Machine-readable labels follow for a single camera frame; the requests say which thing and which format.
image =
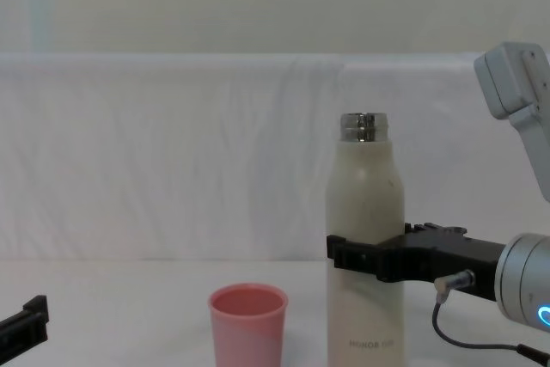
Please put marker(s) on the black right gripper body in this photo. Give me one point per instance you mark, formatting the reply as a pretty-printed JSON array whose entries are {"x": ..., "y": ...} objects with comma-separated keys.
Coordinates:
[{"x": 468, "y": 257}]

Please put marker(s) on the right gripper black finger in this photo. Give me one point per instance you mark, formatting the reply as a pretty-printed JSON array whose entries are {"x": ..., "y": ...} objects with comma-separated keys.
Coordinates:
[
  {"x": 365, "y": 257},
  {"x": 413, "y": 230}
]

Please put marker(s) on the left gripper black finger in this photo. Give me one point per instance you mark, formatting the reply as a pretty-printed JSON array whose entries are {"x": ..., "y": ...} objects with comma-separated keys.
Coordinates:
[{"x": 26, "y": 319}]

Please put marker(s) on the cream vacuum bottle steel neck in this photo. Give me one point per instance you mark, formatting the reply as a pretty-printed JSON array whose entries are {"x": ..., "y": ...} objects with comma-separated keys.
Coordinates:
[{"x": 365, "y": 195}]

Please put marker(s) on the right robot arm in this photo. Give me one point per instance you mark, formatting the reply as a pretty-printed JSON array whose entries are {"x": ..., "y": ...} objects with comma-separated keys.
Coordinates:
[{"x": 524, "y": 272}]

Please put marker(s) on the white table cloth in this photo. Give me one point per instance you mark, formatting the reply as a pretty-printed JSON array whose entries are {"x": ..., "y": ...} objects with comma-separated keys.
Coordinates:
[{"x": 129, "y": 319}]

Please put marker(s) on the pink plastic cup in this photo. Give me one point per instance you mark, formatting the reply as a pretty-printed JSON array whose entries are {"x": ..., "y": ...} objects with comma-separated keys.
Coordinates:
[{"x": 247, "y": 332}]

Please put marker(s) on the white curtain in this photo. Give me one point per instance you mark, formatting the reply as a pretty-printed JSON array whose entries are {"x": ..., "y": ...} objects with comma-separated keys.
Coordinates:
[{"x": 172, "y": 148}]

